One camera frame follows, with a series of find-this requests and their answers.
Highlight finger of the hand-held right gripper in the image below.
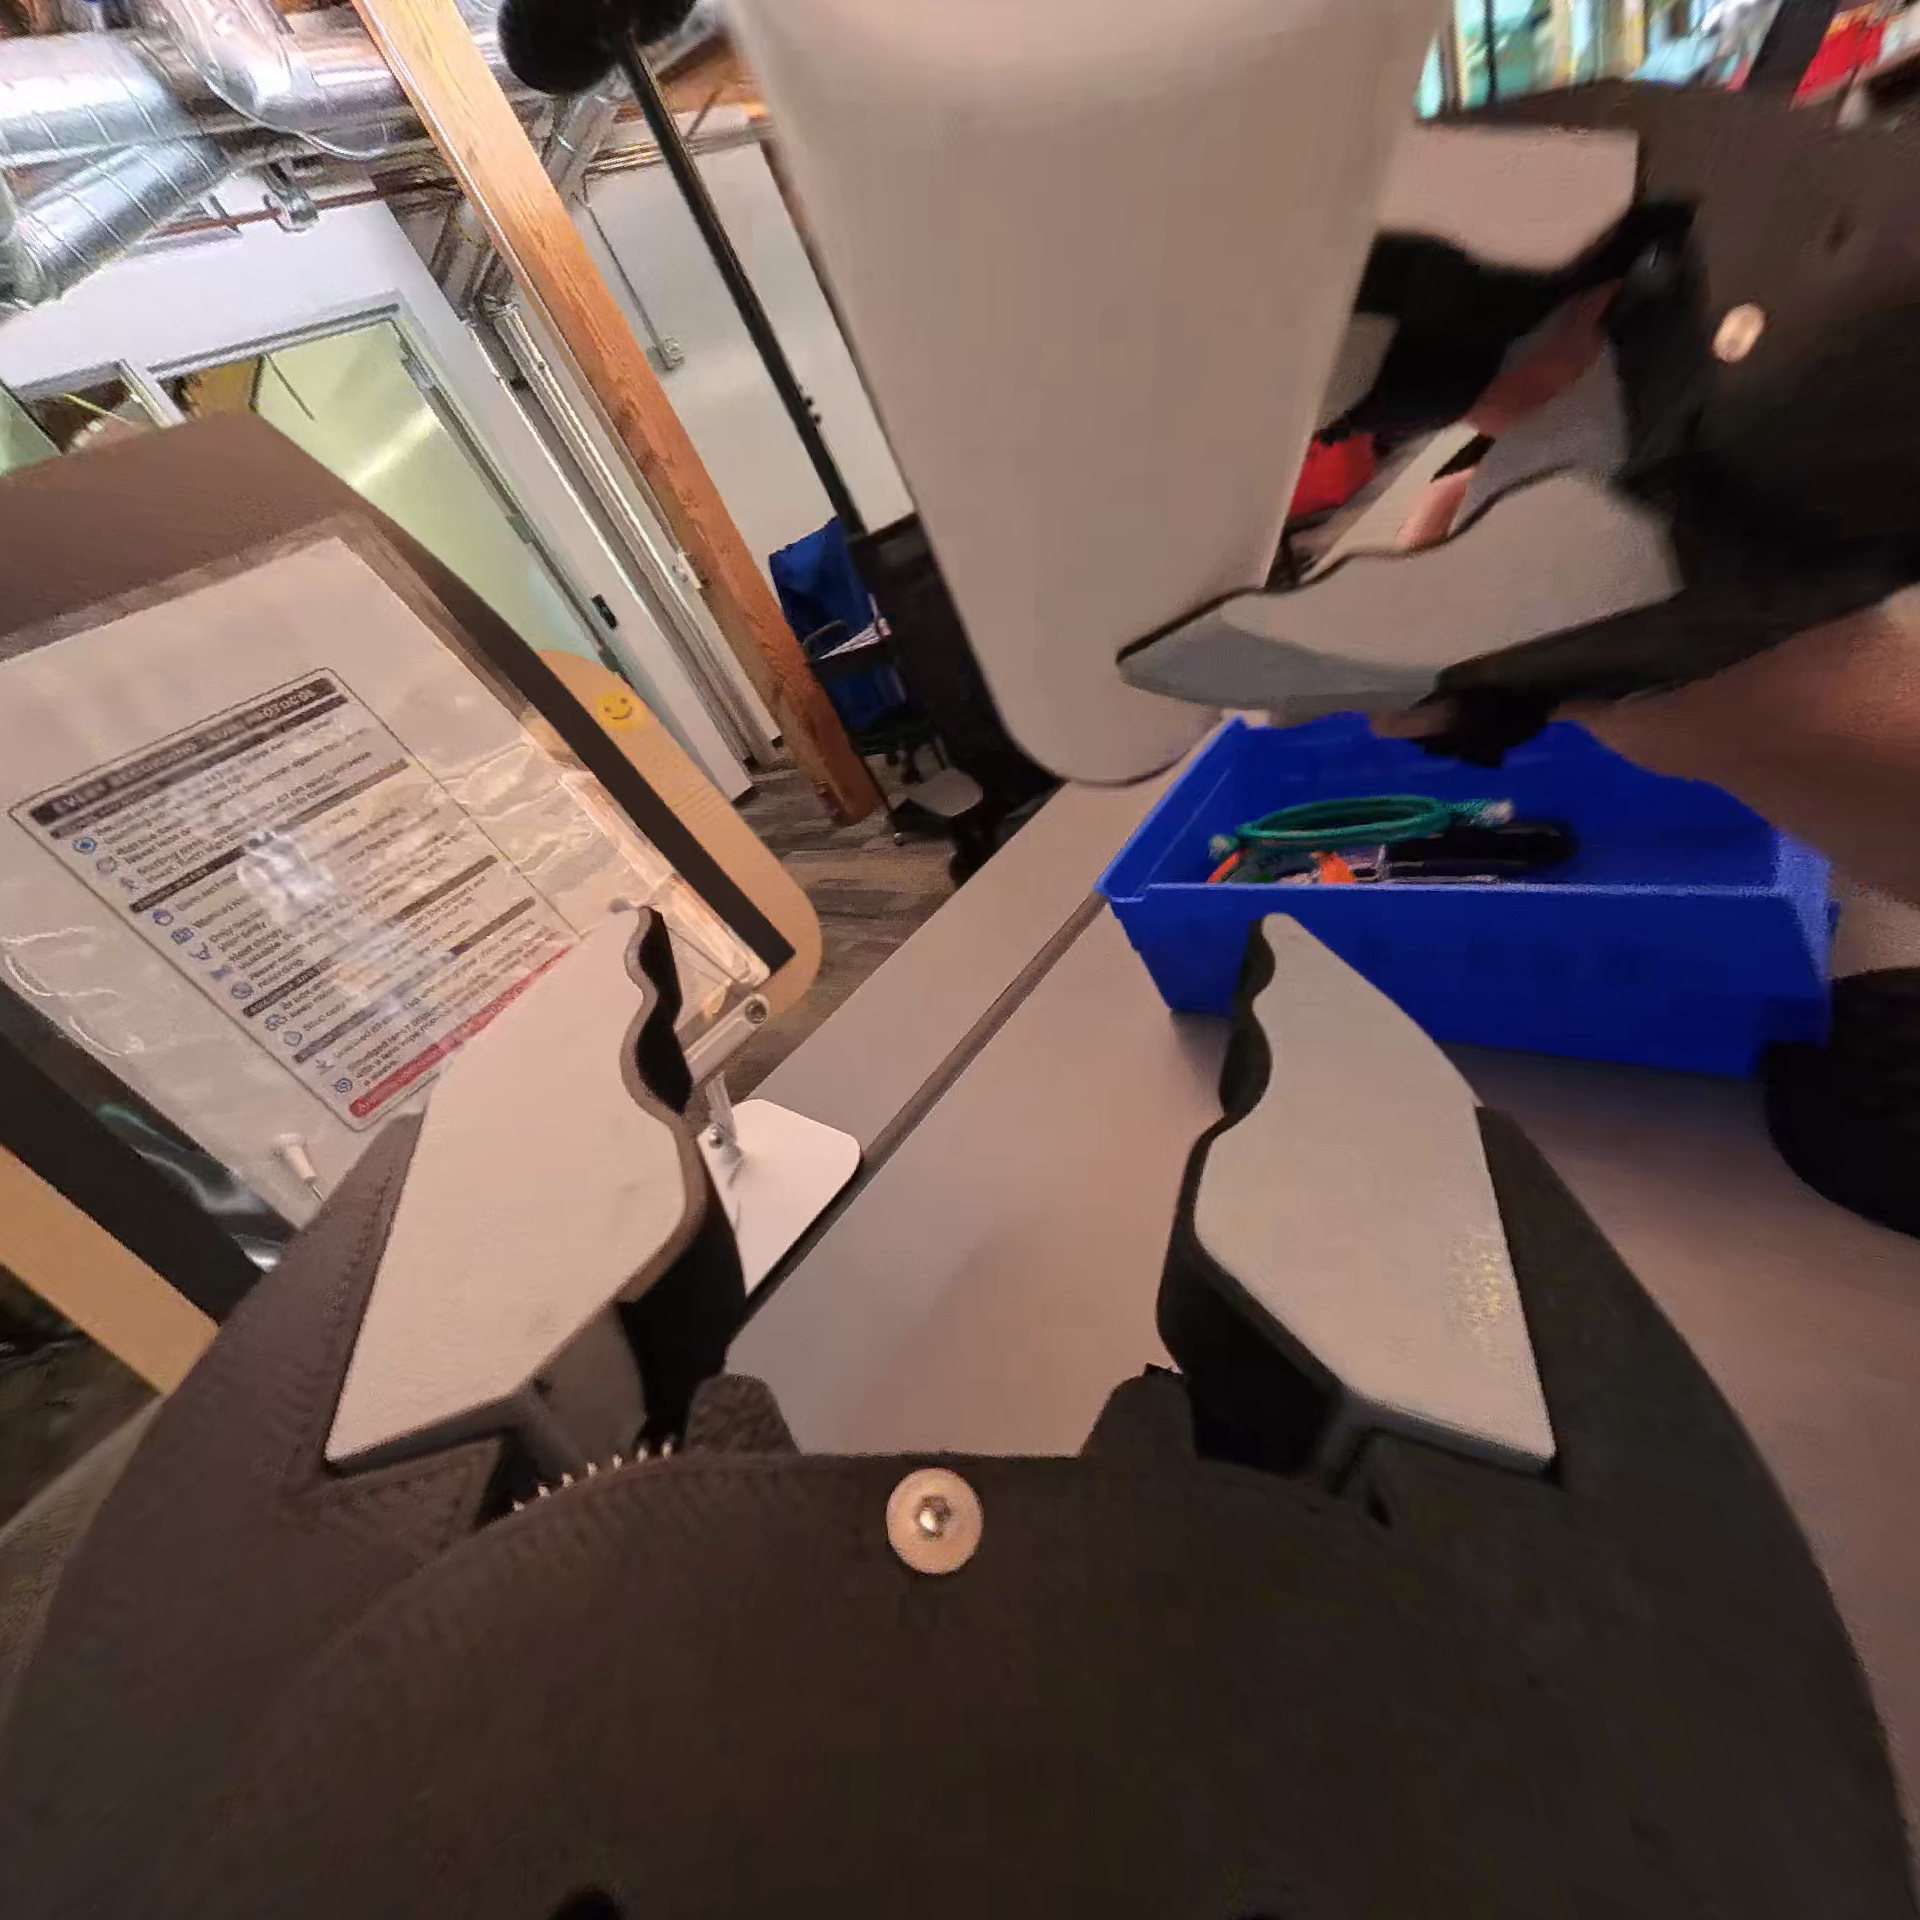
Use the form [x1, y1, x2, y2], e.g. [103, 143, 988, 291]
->
[1371, 128, 1643, 275]
[1117, 435, 1683, 713]

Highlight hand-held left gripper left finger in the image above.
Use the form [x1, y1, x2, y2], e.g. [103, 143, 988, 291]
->
[323, 908, 711, 1473]

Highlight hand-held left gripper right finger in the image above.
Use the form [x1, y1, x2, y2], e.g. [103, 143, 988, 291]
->
[1162, 915, 1560, 1473]

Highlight green ethernet cable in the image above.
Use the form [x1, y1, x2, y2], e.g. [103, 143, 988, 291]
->
[1207, 796, 1517, 887]

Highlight black remote control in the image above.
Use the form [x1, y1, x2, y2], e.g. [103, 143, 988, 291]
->
[1387, 823, 1579, 884]

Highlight blue plastic bin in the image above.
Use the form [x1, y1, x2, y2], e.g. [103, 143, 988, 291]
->
[1097, 712, 1840, 1081]

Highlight white round container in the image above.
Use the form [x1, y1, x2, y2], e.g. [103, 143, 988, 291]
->
[727, 0, 1449, 788]

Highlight person's right forearm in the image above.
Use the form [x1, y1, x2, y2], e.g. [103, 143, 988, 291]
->
[1546, 609, 1920, 904]

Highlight person's right hand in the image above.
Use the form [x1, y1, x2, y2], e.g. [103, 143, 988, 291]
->
[1394, 292, 1631, 550]

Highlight red bag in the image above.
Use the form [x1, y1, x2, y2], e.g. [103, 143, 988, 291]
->
[1290, 428, 1383, 519]

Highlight white tablet stand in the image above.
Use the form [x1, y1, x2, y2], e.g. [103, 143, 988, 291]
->
[692, 1036, 864, 1298]

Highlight black office chair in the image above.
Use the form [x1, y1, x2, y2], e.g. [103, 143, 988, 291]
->
[861, 510, 1052, 887]

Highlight blue fabric bag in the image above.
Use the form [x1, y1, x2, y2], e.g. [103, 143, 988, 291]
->
[768, 516, 909, 737]

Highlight black instruction sheet board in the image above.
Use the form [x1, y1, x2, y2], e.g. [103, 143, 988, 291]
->
[0, 412, 797, 1322]

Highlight wooden support post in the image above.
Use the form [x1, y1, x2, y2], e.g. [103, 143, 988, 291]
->
[347, 0, 888, 825]

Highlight silver ventilation duct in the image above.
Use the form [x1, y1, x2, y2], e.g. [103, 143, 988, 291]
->
[0, 31, 303, 302]

